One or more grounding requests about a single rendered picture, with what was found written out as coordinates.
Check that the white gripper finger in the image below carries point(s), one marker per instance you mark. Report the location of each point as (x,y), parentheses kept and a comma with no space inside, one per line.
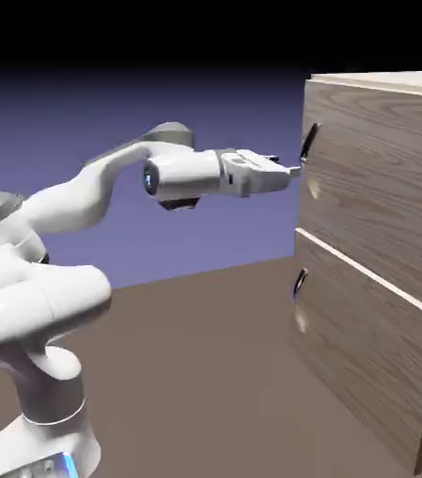
(294,171)

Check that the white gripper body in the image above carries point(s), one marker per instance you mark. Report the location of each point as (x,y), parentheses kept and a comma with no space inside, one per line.
(263,175)

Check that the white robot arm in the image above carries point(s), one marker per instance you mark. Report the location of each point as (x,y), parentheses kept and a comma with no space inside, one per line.
(65,201)

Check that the large wood cabinet door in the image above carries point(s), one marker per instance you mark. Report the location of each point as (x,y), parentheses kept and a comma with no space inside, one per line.
(379,194)

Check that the light wood cabinet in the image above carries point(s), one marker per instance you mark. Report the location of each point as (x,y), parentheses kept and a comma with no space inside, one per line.
(375,261)

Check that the small wood cabinet door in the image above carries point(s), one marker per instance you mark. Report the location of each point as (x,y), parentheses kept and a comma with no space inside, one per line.
(364,347)

